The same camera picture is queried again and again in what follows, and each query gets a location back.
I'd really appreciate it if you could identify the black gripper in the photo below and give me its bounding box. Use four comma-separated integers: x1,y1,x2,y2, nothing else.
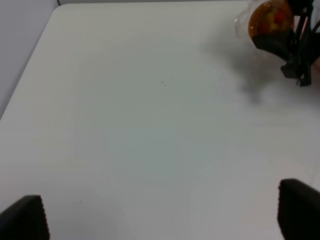
252,0,320,87

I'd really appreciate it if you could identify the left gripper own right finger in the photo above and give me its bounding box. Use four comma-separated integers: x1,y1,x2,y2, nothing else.
277,178,320,240

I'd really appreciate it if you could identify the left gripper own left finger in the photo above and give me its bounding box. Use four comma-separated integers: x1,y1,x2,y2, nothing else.
0,195,50,240

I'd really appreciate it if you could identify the fruit tart pastry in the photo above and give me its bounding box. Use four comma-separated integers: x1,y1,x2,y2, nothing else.
234,0,295,49

